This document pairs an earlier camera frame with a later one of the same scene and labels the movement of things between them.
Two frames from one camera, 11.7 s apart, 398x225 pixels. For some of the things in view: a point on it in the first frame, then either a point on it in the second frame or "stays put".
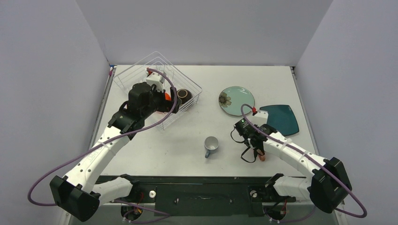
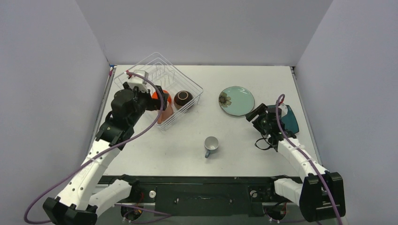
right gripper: x=248 y=144 → x=259 y=116
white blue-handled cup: x=211 y=144 stays put
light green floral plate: x=232 y=99 stays put
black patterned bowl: x=184 y=94 stays put
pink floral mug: x=262 y=157 → x=165 y=114
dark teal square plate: x=282 y=117 stays put
